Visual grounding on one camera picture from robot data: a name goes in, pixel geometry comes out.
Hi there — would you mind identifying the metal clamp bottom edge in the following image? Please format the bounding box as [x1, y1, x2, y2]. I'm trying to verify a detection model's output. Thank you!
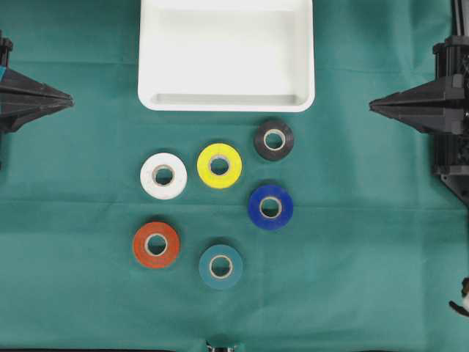
[206, 340, 237, 352]

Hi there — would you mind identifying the white plastic tray case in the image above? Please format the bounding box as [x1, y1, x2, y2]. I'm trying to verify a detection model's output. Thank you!
[137, 1, 315, 113]

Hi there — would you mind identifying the orange tape roll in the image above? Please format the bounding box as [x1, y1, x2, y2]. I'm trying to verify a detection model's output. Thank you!
[133, 221, 181, 269]

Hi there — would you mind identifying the blue tape roll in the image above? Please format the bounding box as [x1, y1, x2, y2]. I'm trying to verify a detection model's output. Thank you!
[248, 184, 294, 230]

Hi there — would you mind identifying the white tape roll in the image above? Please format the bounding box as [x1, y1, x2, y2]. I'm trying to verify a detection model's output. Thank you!
[140, 153, 188, 200]

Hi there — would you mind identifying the white black object table edge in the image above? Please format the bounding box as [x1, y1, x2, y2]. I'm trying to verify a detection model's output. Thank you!
[448, 277, 469, 318]

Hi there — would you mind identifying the green table cloth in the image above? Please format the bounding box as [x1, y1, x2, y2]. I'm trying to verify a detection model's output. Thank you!
[1, 1, 468, 351]

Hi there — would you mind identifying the yellow tape roll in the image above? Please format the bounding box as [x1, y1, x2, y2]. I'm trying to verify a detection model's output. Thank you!
[196, 143, 243, 189]

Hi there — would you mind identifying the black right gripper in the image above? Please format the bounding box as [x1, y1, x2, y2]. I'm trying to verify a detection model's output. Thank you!
[369, 35, 469, 179]

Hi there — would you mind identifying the teal green tape roll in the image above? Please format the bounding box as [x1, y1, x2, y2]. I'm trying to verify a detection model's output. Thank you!
[199, 244, 243, 290]

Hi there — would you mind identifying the black tape roll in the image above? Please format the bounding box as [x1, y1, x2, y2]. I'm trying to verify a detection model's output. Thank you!
[254, 119, 295, 161]

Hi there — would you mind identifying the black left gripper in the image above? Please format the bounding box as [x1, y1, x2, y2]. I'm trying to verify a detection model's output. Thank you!
[1, 34, 73, 140]

